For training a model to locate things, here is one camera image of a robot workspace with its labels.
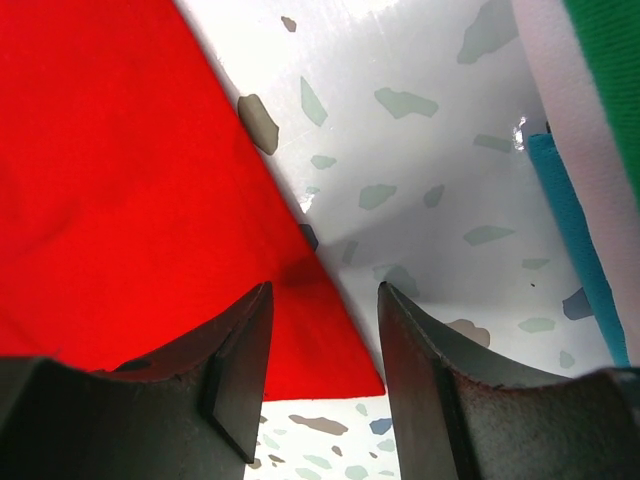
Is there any red t-shirt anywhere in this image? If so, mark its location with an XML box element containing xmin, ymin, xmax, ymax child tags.
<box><xmin>1</xmin><ymin>1</ymin><xmax>384</xmax><ymax>400</ymax></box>

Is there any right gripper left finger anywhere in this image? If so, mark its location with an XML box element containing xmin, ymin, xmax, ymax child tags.
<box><xmin>1</xmin><ymin>282</ymin><xmax>274</xmax><ymax>479</ymax></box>

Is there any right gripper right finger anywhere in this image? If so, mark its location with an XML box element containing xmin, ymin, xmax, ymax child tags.
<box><xmin>378</xmin><ymin>282</ymin><xmax>639</xmax><ymax>479</ymax></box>

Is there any folded green t-shirt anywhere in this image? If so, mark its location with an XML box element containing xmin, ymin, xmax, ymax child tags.
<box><xmin>564</xmin><ymin>0</ymin><xmax>639</xmax><ymax>193</ymax></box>

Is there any folded pink t-shirt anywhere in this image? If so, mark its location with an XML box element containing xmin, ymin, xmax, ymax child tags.
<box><xmin>513</xmin><ymin>1</ymin><xmax>639</xmax><ymax>365</ymax></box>

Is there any folded teal t-shirt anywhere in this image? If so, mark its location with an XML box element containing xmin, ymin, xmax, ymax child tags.
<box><xmin>527</xmin><ymin>133</ymin><xmax>631</xmax><ymax>367</ymax></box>

